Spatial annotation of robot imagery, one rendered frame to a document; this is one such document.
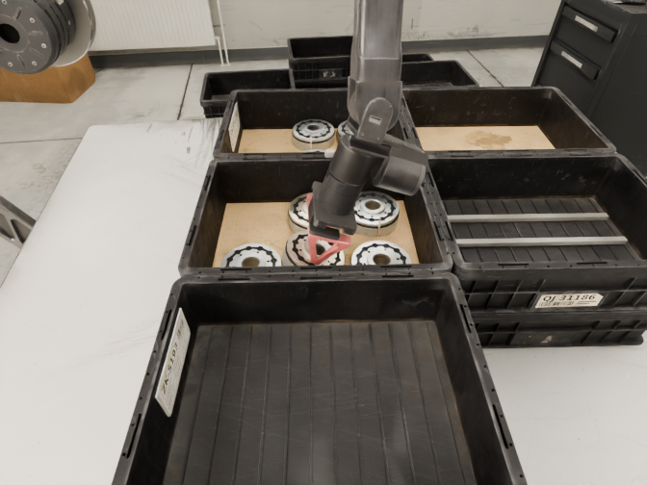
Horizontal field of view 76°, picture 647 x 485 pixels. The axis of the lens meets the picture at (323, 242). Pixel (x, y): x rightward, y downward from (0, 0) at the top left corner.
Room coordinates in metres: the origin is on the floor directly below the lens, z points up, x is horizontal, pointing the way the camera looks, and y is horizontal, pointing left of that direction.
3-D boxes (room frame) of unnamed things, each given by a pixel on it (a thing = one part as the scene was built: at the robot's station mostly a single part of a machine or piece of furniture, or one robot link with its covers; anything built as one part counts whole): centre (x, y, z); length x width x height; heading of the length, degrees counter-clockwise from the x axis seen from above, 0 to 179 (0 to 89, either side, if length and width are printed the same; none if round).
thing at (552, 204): (0.55, -0.39, 0.87); 0.40 x 0.30 x 0.11; 91
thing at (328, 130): (0.91, 0.02, 0.86); 0.10 x 0.10 x 0.01
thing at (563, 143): (0.85, -0.38, 0.87); 0.40 x 0.30 x 0.11; 91
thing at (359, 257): (0.47, -0.10, 0.86); 0.10 x 0.10 x 0.01
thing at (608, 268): (0.55, -0.39, 0.92); 0.40 x 0.30 x 0.02; 91
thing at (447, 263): (0.54, 0.01, 0.92); 0.40 x 0.30 x 0.02; 91
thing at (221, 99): (1.78, 0.33, 0.37); 0.40 x 0.30 x 0.45; 97
